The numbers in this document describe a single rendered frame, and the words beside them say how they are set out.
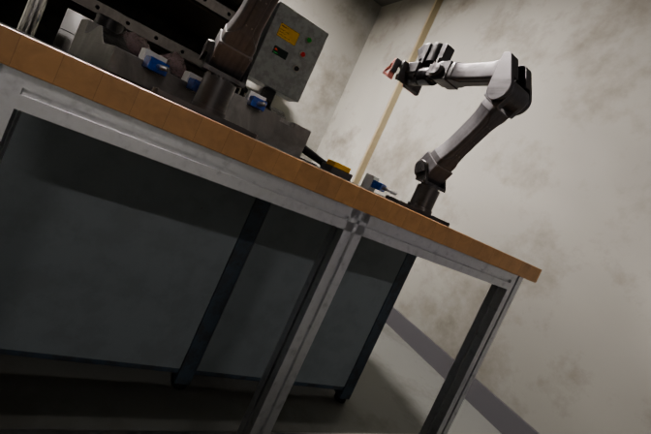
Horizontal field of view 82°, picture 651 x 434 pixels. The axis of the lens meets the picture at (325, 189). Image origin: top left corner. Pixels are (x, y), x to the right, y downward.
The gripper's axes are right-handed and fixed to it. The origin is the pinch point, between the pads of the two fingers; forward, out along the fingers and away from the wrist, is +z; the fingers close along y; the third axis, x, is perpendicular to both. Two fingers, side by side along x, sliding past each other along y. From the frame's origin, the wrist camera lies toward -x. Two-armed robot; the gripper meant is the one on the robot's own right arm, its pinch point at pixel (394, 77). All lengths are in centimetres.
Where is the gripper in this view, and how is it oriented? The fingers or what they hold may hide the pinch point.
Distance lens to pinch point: 140.2
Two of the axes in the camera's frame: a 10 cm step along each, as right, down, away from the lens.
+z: -4.4, -2.3, 8.7
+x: -4.1, 9.1, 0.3
